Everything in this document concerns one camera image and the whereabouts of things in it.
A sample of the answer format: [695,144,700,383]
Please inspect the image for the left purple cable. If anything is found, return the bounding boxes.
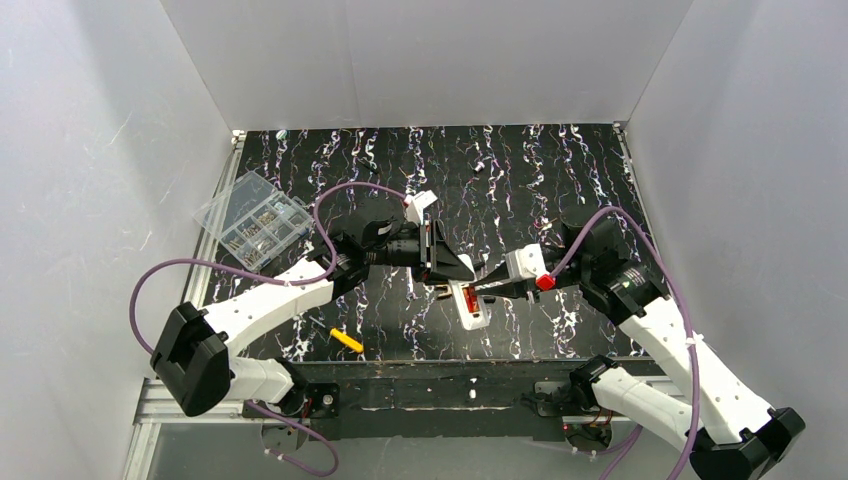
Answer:
[128,181,409,478]

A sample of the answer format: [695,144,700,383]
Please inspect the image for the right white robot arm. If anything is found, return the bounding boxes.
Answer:
[473,206,806,479]

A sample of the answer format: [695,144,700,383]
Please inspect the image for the clear plastic screw box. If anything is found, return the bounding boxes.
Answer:
[193,171,314,273]

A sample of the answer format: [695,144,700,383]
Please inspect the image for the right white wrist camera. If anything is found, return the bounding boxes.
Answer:
[504,243,556,291]

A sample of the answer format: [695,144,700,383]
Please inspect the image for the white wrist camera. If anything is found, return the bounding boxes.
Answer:
[504,243,556,291]
[403,190,437,225]

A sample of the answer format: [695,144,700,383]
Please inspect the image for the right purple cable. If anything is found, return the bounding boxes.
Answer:
[546,205,704,480]

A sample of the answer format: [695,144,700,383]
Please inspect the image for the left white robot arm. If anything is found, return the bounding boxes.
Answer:
[150,192,475,417]

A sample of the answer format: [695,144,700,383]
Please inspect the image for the aluminium frame rail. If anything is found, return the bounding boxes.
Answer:
[122,129,753,480]

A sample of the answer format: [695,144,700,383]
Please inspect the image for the yellow black pliers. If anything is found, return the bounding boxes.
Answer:
[434,283,458,301]

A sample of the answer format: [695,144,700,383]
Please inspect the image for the yellow handle screwdriver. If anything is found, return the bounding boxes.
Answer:
[310,318,365,354]

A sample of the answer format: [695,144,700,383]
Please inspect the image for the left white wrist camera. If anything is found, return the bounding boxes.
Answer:
[403,190,437,225]

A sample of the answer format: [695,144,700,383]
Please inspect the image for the purple cable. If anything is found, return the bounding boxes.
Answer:
[546,205,704,480]
[128,181,409,478]

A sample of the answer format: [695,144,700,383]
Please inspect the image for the thin black rod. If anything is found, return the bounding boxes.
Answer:
[357,159,380,176]

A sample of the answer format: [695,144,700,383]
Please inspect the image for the white remote control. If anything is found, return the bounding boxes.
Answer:
[446,254,490,331]

